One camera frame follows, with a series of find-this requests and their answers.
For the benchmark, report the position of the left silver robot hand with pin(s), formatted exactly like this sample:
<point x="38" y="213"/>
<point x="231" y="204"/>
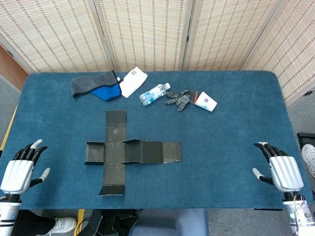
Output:
<point x="16" y="174"/>

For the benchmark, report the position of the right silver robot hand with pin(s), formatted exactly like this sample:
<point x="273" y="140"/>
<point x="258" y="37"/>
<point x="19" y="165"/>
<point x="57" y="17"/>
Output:
<point x="285" y="172"/>

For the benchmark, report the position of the black paper box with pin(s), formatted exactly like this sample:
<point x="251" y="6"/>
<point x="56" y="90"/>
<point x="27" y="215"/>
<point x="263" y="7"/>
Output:
<point x="115" y="152"/>

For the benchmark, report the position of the white sneaker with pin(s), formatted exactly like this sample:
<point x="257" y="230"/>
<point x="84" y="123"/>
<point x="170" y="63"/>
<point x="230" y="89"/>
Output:
<point x="308" y="157"/>
<point x="64" y="225"/>

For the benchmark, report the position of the black case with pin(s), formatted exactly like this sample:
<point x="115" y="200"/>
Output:
<point x="306" y="140"/>

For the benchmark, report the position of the black trouser leg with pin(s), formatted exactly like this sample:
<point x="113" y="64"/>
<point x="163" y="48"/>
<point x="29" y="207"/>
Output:
<point x="34" y="225"/>

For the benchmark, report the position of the brown wooden door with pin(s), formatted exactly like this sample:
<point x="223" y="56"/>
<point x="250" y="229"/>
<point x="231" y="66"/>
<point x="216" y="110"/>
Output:
<point x="9" y="71"/>

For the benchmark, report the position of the white paper cup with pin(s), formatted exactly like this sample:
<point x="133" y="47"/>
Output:
<point x="206" y="102"/>

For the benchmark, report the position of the black bag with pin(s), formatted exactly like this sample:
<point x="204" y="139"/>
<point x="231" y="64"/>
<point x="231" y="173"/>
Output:
<point x="110" y="225"/>

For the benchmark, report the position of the grey towel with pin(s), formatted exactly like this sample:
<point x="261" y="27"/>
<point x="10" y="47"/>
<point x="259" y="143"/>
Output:
<point x="91" y="82"/>

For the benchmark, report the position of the blue cloth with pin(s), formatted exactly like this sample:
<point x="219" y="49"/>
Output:
<point x="108" y="93"/>

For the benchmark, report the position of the woven folding screen panel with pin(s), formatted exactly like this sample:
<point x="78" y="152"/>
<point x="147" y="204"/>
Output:
<point x="145" y="32"/>
<point x="49" y="32"/>
<point x="229" y="32"/>
<point x="295" y="49"/>

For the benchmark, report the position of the blue chair seat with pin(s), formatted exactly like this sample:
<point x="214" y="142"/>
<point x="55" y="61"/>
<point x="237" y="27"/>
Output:
<point x="169" y="223"/>

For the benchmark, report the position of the grey knit glove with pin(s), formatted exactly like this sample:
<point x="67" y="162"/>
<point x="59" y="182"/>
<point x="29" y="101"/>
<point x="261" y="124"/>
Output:
<point x="180" y="99"/>

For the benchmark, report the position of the white tissue pack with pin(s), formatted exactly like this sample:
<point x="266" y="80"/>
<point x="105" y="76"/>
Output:
<point x="133" y="81"/>

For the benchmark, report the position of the clear plastic water bottle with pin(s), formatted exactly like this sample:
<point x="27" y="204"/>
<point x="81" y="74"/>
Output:
<point x="152" y="94"/>

